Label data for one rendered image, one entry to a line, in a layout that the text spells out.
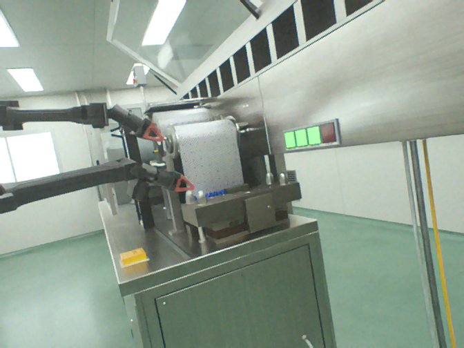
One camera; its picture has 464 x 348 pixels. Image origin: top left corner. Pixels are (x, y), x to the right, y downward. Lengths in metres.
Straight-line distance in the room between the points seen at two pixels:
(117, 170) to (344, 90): 0.69
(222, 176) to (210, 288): 0.44
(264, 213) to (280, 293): 0.27
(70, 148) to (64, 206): 1.14
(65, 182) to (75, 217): 5.75
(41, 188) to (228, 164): 0.63
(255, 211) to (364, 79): 0.50
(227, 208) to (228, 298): 0.27
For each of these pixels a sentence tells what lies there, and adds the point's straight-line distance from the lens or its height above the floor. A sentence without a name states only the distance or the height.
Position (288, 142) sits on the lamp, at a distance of 1.06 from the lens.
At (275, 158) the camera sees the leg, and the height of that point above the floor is 1.11.
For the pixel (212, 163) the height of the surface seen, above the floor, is 1.15.
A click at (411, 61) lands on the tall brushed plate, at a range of 0.76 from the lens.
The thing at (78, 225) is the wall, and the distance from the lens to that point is 6.73.
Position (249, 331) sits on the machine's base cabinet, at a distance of 1.07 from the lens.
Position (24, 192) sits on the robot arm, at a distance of 0.94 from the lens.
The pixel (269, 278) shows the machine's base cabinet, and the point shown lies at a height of 0.76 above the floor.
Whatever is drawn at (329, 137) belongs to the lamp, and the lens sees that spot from 0.91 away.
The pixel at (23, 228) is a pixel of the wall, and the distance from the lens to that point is 6.82.
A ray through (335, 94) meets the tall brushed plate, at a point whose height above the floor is 1.28.
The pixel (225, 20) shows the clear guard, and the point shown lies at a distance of 1.40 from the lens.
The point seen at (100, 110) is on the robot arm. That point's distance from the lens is 1.14.
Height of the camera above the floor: 1.19
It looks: 5 degrees down
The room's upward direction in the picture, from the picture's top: 10 degrees counter-clockwise
